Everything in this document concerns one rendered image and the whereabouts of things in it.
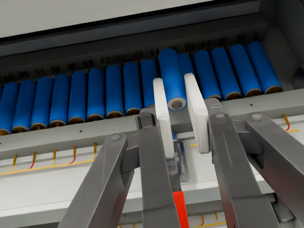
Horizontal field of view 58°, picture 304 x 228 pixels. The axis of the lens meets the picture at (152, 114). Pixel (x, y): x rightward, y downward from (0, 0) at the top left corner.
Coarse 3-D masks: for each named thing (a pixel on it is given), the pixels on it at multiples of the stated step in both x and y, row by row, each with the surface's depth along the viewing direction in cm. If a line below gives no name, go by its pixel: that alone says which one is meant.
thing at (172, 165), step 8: (168, 160) 24; (176, 160) 24; (168, 168) 23; (176, 168) 23; (176, 176) 23; (176, 184) 22; (176, 192) 21; (176, 200) 20; (184, 200) 20; (176, 208) 20; (184, 208) 20; (184, 216) 19; (184, 224) 19
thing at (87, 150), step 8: (280, 120) 26; (288, 120) 26; (296, 120) 26; (184, 136) 27; (192, 136) 27; (56, 152) 28; (64, 152) 28; (72, 152) 27; (80, 152) 27; (88, 152) 27; (96, 152) 28; (0, 160) 28; (8, 160) 28; (16, 160) 28; (24, 160) 28; (32, 160) 28; (40, 160) 28; (48, 160) 28
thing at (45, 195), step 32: (256, 0) 31; (288, 0) 31; (64, 32) 33; (96, 32) 33; (128, 32) 33; (288, 32) 32; (288, 64) 31; (64, 160) 28; (192, 160) 26; (0, 192) 27; (32, 192) 26; (64, 192) 26; (128, 192) 25; (192, 192) 25; (0, 224) 28; (32, 224) 29
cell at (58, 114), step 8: (56, 80) 31; (64, 80) 31; (56, 88) 31; (64, 88) 31; (56, 96) 30; (64, 96) 30; (56, 104) 29; (64, 104) 30; (56, 112) 29; (64, 112) 29; (56, 120) 29; (64, 120) 29
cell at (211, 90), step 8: (200, 56) 30; (208, 56) 31; (200, 64) 30; (208, 64) 30; (200, 72) 29; (208, 72) 29; (200, 80) 29; (208, 80) 28; (216, 80) 29; (208, 88) 28; (216, 88) 28; (208, 96) 28
